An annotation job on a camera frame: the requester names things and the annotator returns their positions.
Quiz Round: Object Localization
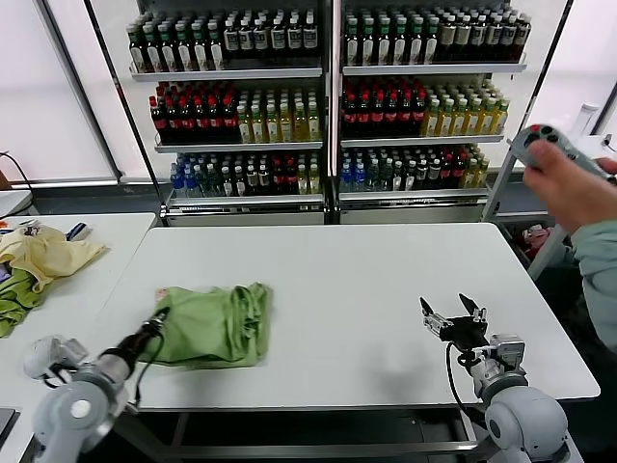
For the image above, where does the pale yellow garment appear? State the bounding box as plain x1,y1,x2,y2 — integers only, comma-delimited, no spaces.
0,225,108,293

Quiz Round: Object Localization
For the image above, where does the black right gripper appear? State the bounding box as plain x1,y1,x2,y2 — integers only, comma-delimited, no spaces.
418,291,492,351

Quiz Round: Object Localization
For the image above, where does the cola bottle red cap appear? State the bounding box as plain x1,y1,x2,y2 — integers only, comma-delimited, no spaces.
357,94,373,139
398,94,415,138
221,98,238,144
150,95,168,145
179,98,196,145
385,94,400,138
207,98,223,144
193,98,209,144
166,98,182,145
371,94,387,138
342,94,359,139
413,94,428,138

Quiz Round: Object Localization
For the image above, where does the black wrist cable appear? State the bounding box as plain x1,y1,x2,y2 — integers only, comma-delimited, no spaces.
445,340,486,423
129,332,166,415

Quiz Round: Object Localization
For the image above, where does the grey handheld remote controller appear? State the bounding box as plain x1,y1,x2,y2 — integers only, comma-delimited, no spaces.
509,123,617,183

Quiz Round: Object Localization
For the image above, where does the thin black wall cable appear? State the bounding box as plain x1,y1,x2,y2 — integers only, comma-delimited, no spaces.
0,150,36,216

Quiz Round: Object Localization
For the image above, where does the pink red cloth bundle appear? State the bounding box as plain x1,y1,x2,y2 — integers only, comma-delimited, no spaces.
523,225,551,259

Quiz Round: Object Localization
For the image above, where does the yellow juice bottle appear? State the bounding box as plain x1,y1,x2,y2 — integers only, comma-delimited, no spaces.
237,104,254,145
265,104,281,144
279,103,294,144
307,102,322,143
251,104,267,145
292,103,309,144

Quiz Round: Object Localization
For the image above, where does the large white work table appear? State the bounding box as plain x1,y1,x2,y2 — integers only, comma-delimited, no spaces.
53,221,603,414

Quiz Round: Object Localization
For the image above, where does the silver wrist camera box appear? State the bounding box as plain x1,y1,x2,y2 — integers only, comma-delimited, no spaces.
47,337,89,372
488,334,527,370

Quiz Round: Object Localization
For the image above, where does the crumpled green garment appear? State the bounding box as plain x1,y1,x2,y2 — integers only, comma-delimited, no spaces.
0,269,47,339

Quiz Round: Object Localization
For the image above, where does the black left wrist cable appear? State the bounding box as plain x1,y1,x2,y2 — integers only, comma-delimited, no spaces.
129,332,166,415

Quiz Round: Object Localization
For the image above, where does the pale teal sleeved forearm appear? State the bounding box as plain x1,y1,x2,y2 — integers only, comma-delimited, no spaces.
576,224,617,353

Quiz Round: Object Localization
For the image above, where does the grey flat device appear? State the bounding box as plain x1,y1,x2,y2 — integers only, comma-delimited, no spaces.
0,407,23,438

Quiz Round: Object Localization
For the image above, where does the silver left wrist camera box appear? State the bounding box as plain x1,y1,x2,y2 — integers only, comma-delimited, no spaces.
47,337,89,372

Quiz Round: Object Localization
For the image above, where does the dark tea bottle green cap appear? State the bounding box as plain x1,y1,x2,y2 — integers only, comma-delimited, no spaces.
360,17,378,68
191,22,210,72
207,21,227,72
143,24,164,73
408,17,425,67
376,17,393,68
424,17,442,67
158,23,178,73
392,17,410,68
343,17,362,68
174,22,194,73
127,26,148,74

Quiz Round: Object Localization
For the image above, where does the green t-shirt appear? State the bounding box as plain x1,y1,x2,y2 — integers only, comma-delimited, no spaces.
153,283,275,371

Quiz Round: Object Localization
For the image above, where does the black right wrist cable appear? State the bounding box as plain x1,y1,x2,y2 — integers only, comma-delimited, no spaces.
445,340,486,423

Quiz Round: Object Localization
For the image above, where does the white side desk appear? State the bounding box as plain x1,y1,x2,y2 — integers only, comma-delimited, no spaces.
0,211,159,463

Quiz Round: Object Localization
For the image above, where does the metal drinks shelf unit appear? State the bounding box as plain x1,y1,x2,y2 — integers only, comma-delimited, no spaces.
127,0,334,228
332,0,529,226

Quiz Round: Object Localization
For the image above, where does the amber tea bottle green cap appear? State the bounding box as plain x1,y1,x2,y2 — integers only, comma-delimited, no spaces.
439,98,455,138
467,98,482,137
423,98,441,138
494,98,511,136
453,98,469,137
480,98,496,136

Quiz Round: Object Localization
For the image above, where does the white table with slanted legs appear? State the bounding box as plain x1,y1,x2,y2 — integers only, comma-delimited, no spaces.
481,135,617,281

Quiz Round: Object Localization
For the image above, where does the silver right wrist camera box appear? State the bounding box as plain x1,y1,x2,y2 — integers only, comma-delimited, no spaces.
488,334,527,370

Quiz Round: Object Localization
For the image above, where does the dark drink bottle white cap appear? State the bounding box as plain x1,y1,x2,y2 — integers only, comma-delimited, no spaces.
239,18,255,62
286,16,304,62
254,17,269,62
303,16,319,62
224,18,241,62
270,17,287,62

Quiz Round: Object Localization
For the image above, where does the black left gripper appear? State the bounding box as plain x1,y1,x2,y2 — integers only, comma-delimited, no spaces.
117,307,172,362

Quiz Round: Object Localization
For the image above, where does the person's bare hand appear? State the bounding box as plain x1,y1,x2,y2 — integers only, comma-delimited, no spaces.
523,142,617,235

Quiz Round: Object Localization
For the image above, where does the dark bottle beige label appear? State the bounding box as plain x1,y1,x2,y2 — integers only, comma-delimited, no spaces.
455,15,472,64
515,15,532,63
470,15,488,64
500,15,518,63
440,15,458,64
486,15,502,64

